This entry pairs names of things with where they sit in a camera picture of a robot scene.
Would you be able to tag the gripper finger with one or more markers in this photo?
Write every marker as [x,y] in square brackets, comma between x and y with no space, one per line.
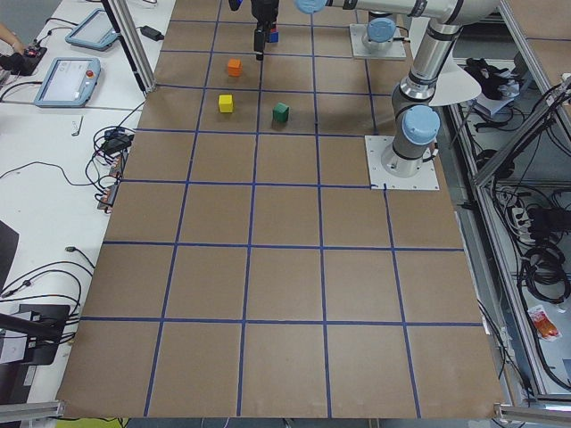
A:
[260,39]

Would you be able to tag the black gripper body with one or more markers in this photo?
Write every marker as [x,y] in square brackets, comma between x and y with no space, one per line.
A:
[264,10]

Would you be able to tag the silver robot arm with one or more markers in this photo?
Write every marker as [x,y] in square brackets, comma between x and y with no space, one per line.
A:
[416,123]
[379,30]

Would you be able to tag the orange wooden block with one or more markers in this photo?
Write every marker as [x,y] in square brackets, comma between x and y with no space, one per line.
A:
[234,68]

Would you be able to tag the yellow wooden block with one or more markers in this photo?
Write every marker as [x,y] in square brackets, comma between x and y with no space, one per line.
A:
[226,103]

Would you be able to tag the green wooden block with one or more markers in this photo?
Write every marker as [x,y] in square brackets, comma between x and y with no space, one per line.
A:
[280,112]

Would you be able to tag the black power adapter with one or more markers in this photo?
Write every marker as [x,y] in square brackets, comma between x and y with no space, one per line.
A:
[151,33]

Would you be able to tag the far blue teach pendant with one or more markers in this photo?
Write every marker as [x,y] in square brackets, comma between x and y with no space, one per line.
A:
[94,32]

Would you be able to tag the blue teach pendant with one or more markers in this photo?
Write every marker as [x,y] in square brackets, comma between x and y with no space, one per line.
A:
[69,83]
[94,32]

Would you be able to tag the near blue teach pendant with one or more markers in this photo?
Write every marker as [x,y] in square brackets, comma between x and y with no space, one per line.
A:
[69,83]

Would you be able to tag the hex key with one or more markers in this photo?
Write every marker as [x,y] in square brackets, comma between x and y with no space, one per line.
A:
[77,125]

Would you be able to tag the brown paper mat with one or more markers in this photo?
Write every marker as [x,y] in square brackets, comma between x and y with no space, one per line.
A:
[250,270]

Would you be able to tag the red snack packet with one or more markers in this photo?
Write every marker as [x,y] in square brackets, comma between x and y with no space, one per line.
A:
[540,320]

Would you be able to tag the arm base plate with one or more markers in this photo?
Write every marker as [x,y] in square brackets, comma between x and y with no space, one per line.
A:
[362,48]
[387,171]

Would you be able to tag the aluminium frame post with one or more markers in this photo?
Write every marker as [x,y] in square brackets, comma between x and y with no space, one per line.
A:
[125,28]

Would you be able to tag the black camera stand base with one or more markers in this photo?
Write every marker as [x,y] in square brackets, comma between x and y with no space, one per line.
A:
[32,335]

